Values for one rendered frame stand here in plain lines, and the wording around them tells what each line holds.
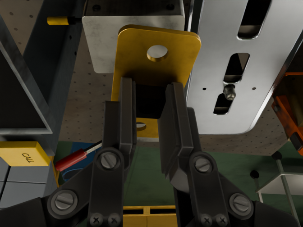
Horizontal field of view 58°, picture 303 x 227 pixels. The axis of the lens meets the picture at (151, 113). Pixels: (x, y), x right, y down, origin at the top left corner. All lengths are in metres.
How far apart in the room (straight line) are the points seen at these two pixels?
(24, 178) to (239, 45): 2.63
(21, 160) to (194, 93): 0.32
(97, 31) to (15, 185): 2.66
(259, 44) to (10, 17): 0.64
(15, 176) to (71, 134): 1.70
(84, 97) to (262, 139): 0.84
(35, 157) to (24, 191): 2.43
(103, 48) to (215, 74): 0.25
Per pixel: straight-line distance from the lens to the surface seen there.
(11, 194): 2.88
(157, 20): 0.28
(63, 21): 0.43
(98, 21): 0.28
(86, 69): 0.93
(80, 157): 0.52
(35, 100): 0.30
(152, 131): 0.18
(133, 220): 4.67
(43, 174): 2.89
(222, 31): 0.44
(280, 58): 0.51
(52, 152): 0.45
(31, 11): 0.83
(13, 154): 0.43
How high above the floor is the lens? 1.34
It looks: 35 degrees down
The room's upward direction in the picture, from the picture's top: 179 degrees clockwise
